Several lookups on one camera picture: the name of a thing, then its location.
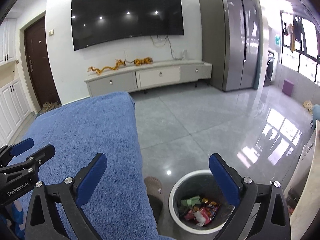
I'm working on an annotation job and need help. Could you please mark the pink barcode snack wrapper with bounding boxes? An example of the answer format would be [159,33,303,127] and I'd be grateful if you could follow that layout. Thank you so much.
[183,209,196,221]

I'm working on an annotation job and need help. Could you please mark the white round trash bin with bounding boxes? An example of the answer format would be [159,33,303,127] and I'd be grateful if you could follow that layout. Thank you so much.
[169,170,234,235]

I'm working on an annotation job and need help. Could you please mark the golden dragon ornament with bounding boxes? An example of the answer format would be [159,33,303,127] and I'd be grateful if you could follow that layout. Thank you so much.
[87,60,126,75]

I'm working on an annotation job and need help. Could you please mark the grey white tv cabinet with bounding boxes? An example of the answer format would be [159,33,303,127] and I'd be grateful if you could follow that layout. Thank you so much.
[85,60,212,97]

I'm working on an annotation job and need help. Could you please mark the white router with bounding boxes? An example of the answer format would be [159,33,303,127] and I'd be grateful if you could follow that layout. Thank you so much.
[182,49,187,60]

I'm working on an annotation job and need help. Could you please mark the white wall cabinets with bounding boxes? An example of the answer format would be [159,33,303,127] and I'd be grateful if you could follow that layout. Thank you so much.
[1,18,30,146]

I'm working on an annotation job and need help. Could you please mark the front load washing machine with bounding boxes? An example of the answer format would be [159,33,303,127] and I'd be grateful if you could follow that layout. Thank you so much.
[264,48,278,87]

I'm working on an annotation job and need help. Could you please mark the brown fuzzy slipper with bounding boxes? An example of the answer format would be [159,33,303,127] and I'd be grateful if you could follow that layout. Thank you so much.
[144,176,164,224]

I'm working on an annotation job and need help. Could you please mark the green paper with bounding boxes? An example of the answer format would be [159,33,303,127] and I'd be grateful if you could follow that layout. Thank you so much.
[181,196,201,207]

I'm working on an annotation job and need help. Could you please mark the grey double door refrigerator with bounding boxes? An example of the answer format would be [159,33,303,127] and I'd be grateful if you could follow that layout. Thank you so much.
[199,0,259,92]

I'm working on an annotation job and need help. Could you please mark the purple cube stool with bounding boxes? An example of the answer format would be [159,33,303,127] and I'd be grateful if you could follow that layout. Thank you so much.
[282,79,294,97]

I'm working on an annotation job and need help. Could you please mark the black wall television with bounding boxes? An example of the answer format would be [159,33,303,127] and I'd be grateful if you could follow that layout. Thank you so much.
[71,0,184,50]

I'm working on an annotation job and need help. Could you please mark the white marble coffee table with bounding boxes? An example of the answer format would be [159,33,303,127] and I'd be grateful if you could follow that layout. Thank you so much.
[285,120,319,239]

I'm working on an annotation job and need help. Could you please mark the golden tiger ornament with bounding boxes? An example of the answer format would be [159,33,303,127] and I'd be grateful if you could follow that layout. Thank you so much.
[133,57,153,66]

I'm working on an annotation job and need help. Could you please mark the teal sofa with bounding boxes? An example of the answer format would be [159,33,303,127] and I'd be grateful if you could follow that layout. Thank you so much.
[310,104,320,131]

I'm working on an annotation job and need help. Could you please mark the dark brown entrance door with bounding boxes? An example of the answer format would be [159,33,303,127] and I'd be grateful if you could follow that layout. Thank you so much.
[24,17,60,108]

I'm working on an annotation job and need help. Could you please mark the white tissue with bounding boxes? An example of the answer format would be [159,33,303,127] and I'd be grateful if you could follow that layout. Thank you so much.
[193,210,206,227]

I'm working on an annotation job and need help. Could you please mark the blue fluffy blanket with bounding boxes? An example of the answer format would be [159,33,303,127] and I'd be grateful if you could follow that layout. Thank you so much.
[12,92,161,239]

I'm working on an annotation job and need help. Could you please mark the blue white gloved left hand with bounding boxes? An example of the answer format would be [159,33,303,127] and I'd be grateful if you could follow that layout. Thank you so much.
[1,200,26,239]

